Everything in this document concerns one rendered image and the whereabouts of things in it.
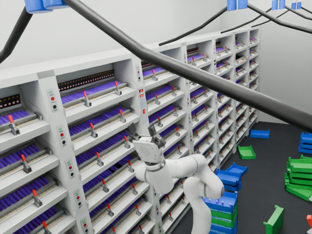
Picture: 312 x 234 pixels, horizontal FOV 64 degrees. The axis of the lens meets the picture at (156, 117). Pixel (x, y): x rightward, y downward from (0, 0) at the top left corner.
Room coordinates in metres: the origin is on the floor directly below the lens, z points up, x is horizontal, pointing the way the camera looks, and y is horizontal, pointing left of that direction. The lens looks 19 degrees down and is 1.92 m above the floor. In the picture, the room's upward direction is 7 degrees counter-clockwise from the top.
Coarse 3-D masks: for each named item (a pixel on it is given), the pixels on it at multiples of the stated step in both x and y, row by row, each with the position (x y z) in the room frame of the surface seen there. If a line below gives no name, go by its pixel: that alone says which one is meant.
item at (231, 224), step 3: (237, 207) 1.89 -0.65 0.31; (237, 210) 1.89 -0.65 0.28; (237, 213) 1.88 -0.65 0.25; (234, 216) 1.85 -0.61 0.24; (213, 219) 1.80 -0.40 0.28; (216, 219) 1.79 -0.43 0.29; (234, 219) 1.77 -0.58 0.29; (213, 222) 1.80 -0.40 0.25; (216, 222) 1.79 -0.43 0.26; (219, 222) 1.78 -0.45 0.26; (222, 222) 1.76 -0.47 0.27; (225, 222) 1.75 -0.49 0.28; (228, 222) 1.74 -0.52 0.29; (231, 222) 1.73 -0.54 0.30; (234, 222) 1.76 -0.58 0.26; (222, 225) 1.76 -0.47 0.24; (225, 225) 1.75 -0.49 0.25; (228, 225) 1.74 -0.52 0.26; (231, 225) 1.73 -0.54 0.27
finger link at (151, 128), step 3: (150, 123) 0.84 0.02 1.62; (153, 123) 0.84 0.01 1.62; (150, 126) 0.82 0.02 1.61; (153, 126) 0.82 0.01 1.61; (150, 129) 0.82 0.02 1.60; (153, 129) 0.82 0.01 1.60; (150, 132) 0.82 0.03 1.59; (153, 132) 0.82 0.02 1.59; (156, 132) 0.83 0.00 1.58; (150, 135) 0.82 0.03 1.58; (153, 135) 0.82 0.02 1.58; (156, 135) 0.82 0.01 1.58; (159, 135) 0.83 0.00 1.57; (156, 138) 0.82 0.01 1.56; (159, 138) 0.82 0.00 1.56; (159, 141) 0.82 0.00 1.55
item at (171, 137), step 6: (174, 126) 2.33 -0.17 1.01; (180, 126) 2.34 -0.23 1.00; (186, 126) 2.33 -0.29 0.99; (162, 132) 2.19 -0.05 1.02; (168, 132) 2.21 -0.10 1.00; (174, 132) 2.25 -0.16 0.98; (180, 132) 2.27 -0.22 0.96; (186, 132) 2.30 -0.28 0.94; (162, 138) 2.09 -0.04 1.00; (168, 138) 2.14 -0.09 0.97; (174, 138) 2.15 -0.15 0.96; (180, 138) 2.22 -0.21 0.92; (168, 144) 2.04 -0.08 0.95; (162, 150) 1.95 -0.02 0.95
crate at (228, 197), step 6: (228, 192) 1.93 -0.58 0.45; (222, 198) 1.92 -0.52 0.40; (228, 198) 1.91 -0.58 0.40; (234, 198) 1.90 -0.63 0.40; (210, 204) 1.81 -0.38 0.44; (216, 204) 1.79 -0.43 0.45; (228, 204) 1.83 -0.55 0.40; (234, 204) 1.77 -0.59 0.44; (222, 210) 1.76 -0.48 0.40; (228, 210) 1.74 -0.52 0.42
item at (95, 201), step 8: (136, 152) 1.81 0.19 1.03; (128, 168) 1.68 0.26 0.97; (120, 176) 1.58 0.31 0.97; (128, 176) 1.59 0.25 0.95; (112, 184) 1.50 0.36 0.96; (120, 184) 1.52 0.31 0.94; (96, 192) 1.41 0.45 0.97; (104, 192) 1.42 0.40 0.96; (112, 192) 1.46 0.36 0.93; (88, 200) 1.34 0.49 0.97; (96, 200) 1.35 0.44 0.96; (104, 200) 1.41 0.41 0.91; (88, 208) 1.28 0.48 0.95
